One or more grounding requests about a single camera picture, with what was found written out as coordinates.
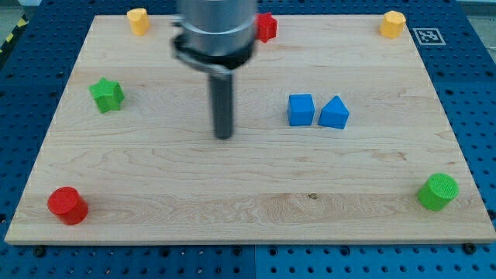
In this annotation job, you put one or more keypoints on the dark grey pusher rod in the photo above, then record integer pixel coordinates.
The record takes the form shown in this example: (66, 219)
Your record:
(221, 92)

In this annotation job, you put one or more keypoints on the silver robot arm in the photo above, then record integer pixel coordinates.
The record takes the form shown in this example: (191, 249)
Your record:
(217, 36)

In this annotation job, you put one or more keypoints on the red star block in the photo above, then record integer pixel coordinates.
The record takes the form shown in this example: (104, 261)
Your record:
(266, 26)

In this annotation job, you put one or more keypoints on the green star block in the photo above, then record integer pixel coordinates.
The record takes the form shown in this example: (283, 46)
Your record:
(107, 95)

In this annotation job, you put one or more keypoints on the blue cube block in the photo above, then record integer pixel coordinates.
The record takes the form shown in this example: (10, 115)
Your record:
(301, 110)

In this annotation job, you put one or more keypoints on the yellow block left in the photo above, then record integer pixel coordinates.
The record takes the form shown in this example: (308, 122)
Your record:
(138, 21)

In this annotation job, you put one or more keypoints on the blue triangle block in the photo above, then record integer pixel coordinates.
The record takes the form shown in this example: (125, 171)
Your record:
(334, 114)

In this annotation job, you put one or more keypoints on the wooden board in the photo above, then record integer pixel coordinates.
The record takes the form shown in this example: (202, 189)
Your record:
(153, 172)

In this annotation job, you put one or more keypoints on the yellow hexagon block right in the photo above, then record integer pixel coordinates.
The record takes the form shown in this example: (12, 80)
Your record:
(392, 24)

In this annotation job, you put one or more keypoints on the red cylinder block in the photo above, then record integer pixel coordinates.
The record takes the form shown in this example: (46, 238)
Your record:
(68, 206)

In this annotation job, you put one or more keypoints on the white fiducial marker tag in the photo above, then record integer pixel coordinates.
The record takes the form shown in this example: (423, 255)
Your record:
(429, 36)

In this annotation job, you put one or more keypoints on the green cylinder block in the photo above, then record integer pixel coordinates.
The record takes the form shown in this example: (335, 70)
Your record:
(438, 191)

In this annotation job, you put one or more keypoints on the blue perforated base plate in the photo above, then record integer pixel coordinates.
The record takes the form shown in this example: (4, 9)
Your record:
(35, 74)

